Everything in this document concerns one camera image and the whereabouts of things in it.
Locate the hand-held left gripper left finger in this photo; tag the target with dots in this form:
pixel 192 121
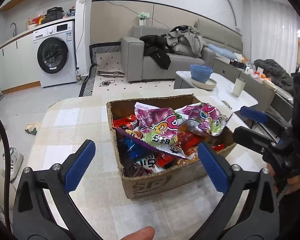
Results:
pixel 80 165

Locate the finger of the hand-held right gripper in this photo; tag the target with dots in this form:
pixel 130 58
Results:
pixel 255 115
pixel 250 137

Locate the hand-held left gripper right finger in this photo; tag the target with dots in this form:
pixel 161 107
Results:
pixel 212 165

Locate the purple candy bag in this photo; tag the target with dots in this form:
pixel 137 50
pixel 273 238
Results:
pixel 205 120
pixel 155 122

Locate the blue cookie packet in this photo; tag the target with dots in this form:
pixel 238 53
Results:
pixel 127 147

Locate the red snack packet black label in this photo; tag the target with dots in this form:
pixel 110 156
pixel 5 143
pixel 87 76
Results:
pixel 122 123

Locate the brown cardboard box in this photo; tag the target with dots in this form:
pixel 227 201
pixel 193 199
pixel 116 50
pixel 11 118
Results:
pixel 150 185

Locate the person's right hand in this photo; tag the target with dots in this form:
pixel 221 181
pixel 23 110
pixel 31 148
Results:
pixel 295 183

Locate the person's left hand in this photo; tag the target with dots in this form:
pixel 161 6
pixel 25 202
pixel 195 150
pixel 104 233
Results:
pixel 140 233

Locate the grey low cabinet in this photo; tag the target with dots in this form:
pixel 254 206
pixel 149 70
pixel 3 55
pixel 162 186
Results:
pixel 260 92

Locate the white cup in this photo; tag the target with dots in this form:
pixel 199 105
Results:
pixel 238 88

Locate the white coffee table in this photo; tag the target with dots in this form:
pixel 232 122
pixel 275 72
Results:
pixel 222 92

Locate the checked tablecloth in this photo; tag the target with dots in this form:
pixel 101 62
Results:
pixel 77 120

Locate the dark padded jacket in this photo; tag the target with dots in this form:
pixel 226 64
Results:
pixel 275 72

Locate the beige plate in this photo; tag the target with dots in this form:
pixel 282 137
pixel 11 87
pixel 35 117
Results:
pixel 210 85

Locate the beige slipper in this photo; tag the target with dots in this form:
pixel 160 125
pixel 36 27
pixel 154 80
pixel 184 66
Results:
pixel 32 128

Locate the white green sneaker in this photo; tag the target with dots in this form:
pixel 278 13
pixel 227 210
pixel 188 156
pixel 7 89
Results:
pixel 15 160

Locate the blue bowls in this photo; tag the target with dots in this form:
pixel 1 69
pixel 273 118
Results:
pixel 201 72

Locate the light blue pillow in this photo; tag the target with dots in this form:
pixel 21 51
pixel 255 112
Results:
pixel 221 51

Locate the white curtain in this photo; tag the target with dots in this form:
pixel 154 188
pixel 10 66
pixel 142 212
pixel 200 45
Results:
pixel 272 30

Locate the clear plastic bottle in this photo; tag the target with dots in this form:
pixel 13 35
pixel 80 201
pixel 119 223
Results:
pixel 79 76

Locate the grey clothes pile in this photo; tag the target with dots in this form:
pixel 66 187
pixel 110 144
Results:
pixel 187 42

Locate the black white patterned rug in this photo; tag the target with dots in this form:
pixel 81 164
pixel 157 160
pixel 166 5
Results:
pixel 110 60

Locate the white washing machine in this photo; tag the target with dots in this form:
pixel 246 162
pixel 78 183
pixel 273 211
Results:
pixel 55 55

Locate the black jacket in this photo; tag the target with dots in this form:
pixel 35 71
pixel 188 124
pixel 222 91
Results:
pixel 157 52

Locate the grey sofa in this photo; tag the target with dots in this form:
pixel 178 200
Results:
pixel 132 57

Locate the white kitchen base cabinets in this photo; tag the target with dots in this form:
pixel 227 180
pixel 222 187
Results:
pixel 17 62

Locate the red bag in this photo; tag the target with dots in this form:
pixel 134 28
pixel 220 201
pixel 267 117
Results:
pixel 38 20

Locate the metal faucet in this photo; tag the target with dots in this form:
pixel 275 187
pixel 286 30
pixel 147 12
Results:
pixel 13 28

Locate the black pressure cooker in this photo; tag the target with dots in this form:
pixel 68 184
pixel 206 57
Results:
pixel 55 15

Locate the wall socket with charger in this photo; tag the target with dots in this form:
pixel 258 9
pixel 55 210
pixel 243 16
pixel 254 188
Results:
pixel 143 18

